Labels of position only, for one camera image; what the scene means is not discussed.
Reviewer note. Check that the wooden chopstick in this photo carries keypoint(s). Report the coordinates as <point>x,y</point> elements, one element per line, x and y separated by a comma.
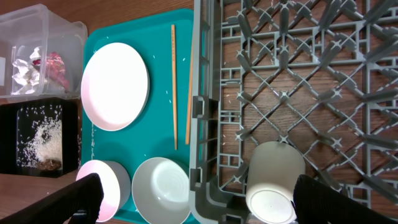
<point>189,103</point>
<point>174,86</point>

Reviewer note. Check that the white napkin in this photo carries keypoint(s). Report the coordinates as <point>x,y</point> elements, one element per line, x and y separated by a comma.
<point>28,76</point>

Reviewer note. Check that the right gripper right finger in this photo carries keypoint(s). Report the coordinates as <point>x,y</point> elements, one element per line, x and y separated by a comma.
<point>316,203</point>

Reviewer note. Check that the white paper cup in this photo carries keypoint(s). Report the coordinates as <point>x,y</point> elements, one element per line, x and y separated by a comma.
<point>273,172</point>

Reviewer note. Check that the clear plastic storage bin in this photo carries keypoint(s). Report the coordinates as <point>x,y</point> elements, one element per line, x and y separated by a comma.
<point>25,29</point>

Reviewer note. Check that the rice and food scraps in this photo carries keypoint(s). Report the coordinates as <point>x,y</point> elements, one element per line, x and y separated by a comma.
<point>39,137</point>

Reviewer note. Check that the grey dishwasher rack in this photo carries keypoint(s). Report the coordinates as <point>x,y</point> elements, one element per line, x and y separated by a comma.
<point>318,75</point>

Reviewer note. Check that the white round plate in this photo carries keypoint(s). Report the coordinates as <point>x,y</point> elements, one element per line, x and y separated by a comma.
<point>115,86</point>

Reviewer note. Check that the right wooden chopstick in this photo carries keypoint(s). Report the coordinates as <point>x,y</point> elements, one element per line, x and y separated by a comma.
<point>189,103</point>

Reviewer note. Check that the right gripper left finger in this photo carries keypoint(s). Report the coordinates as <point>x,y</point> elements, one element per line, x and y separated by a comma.
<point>78,202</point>

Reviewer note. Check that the red snack wrapper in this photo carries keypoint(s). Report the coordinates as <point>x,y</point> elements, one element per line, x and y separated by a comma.
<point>55,73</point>

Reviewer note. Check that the teal serving tray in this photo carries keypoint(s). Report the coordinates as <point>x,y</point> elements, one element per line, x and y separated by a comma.
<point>152,133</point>

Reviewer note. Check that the pink bowl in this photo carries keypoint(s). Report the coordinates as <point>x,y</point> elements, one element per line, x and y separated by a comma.
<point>115,182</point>

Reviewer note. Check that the grey bowl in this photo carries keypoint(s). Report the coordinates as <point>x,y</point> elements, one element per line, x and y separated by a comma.
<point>160,189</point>

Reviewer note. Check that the left wooden chopstick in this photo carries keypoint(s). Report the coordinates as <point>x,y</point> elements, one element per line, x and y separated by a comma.
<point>174,86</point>

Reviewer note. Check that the black plastic tray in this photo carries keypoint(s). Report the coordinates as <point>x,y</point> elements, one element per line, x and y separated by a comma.
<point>70,149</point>

